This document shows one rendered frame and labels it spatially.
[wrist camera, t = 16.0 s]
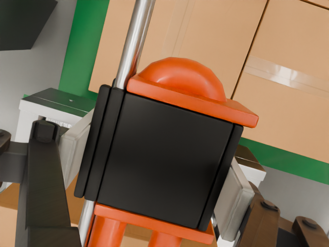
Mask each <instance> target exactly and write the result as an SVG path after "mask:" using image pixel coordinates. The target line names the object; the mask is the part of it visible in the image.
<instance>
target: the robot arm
mask: <svg viewBox="0 0 329 247"><path fill-rule="evenodd" d="M93 113H94V109H92V110H91V111H90V112H89V113H88V114H87V115H85V116H84V117H83V118H82V119H81V120H80V121H78V122H77V123H76V124H75V125H74V126H73V127H71V128H67V127H63V126H60V125H59V124H57V123H54V122H51V121H46V120H36V121H33V123H32V126H31V131H30V136H29V141H28V143H21V142H14V141H10V140H11V134H10V132H8V131H6V130H3V129H0V188H1V186H2V183H3V182H10V183H20V188H19V200H18V211H17V223H16V235H15V247H82V245H81V239H80V234H79V230H78V227H76V226H71V221H70V215H69V209H68V202H67V196H66V189H67V188H68V186H69V185H70V184H71V182H72V181H73V179H74V178H75V176H76V175H77V174H78V172H79V170H80V166H81V162H82V158H83V154H84V150H85V146H86V142H87V138H88V135H89V131H90V125H91V121H92V117H93ZM280 213H281V212H280V209H279V208H278V207H277V206H276V205H274V204H273V203H272V202H270V201H267V200H265V199H264V198H263V196H262V195H261V193H260V191H259V190H258V188H257V186H256V185H255V184H253V183H252V182H251V181H248V180H247V178H246V177H245V175H244V173H243V171H242V170H241V168H240V166H239V164H238V163H237V161H236V159H235V157H233V160H232V163H231V165H230V168H229V171H228V173H227V176H226V179H225V181H224V184H223V187H222V189H221V192H220V195H219V197H218V200H217V203H216V206H215V208H214V214H215V218H216V221H217V225H218V229H219V233H220V237H221V238H222V240H225V241H229V242H233V241H235V239H236V237H237V234H238V232H239V231H240V237H239V239H238V242H237V244H236V246H235V247H329V238H328V237H327V235H326V233H325V232H324V230H323V229H322V227H321V226H320V225H319V224H317V222H316V221H314V220H312V219H310V218H306V217H303V216H297V217H296V219H295V221H294V222H291V221H289V220H287V219H284V218H282V217H280Z"/></svg>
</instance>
